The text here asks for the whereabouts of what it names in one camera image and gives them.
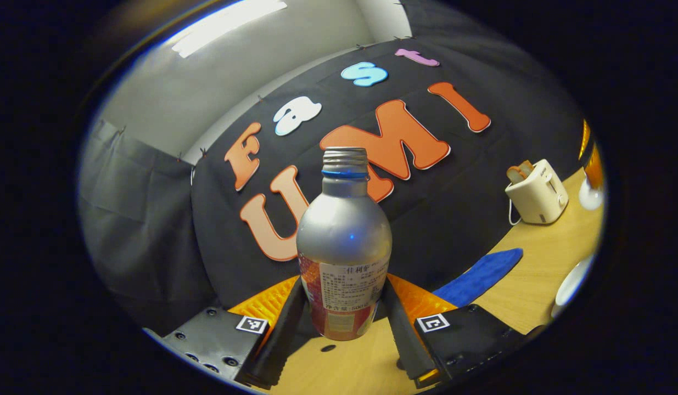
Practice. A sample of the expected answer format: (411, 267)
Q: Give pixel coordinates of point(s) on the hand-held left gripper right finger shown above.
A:
(407, 340)

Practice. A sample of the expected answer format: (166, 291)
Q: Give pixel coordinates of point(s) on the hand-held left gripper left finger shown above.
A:
(284, 334)

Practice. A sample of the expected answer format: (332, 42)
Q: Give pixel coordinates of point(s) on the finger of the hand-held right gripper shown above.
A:
(594, 167)
(584, 140)

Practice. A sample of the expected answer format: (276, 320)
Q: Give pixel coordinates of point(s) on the white teacup lid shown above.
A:
(590, 198)

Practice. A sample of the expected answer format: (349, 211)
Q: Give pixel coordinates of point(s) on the silver water bottle red label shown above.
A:
(344, 236)

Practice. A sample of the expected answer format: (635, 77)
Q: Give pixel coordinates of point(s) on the white teacup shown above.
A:
(572, 282)

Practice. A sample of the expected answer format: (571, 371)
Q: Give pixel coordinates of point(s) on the toasted bread slice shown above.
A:
(528, 167)
(517, 174)

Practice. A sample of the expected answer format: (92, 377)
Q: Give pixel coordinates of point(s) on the white toaster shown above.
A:
(539, 197)

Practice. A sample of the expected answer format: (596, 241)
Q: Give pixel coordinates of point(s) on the blue towel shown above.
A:
(481, 277)

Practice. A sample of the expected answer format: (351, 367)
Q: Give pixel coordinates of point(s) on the dark grey curtain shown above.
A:
(141, 230)

